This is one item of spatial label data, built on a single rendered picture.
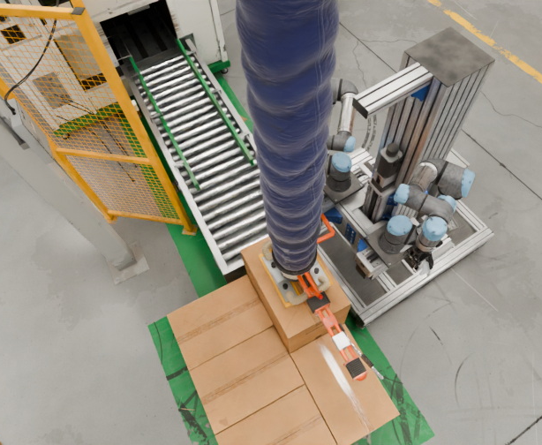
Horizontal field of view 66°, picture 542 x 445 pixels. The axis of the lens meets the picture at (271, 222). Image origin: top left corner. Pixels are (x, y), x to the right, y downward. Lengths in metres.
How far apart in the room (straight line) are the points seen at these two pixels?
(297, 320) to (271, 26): 1.72
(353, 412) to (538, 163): 2.86
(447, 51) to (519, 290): 2.33
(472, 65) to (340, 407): 1.91
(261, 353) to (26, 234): 2.52
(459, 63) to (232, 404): 2.13
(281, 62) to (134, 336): 2.87
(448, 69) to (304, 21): 1.02
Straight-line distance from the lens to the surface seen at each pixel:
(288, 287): 2.27
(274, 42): 0.95
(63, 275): 3.98
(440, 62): 1.87
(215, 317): 2.82
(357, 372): 2.05
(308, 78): 1.02
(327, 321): 2.09
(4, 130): 2.43
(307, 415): 2.68
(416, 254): 1.76
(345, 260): 3.28
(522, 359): 3.64
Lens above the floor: 3.22
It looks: 62 degrees down
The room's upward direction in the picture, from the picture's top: 8 degrees counter-clockwise
